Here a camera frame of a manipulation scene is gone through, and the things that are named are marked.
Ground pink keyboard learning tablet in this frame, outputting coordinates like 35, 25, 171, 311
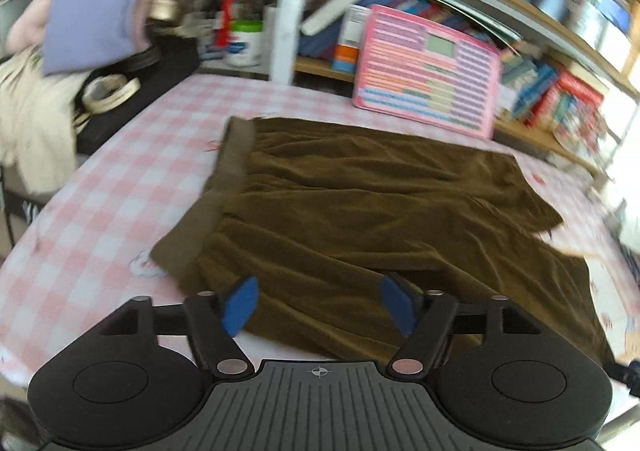
352, 4, 501, 139

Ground lavender cloth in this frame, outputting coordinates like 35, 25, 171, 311
42, 0, 151, 75

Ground white orange box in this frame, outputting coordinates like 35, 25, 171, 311
332, 4, 371, 75

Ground black bag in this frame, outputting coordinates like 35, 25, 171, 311
75, 36, 200, 156

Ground pink checkered cartoon table mat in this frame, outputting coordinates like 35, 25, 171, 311
1, 75, 639, 387

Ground white tape roll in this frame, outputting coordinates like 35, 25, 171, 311
82, 74, 141, 115

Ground gold metal tin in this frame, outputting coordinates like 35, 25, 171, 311
148, 0, 182, 26

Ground brown corduroy trousers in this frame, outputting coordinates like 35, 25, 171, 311
151, 117, 612, 363

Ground large white leaning book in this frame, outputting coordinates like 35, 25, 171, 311
299, 0, 360, 36

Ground beige fabric bag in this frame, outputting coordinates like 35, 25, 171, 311
1, 47, 89, 193

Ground white green-lid plastic jar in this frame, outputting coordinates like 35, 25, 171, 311
224, 20, 262, 67

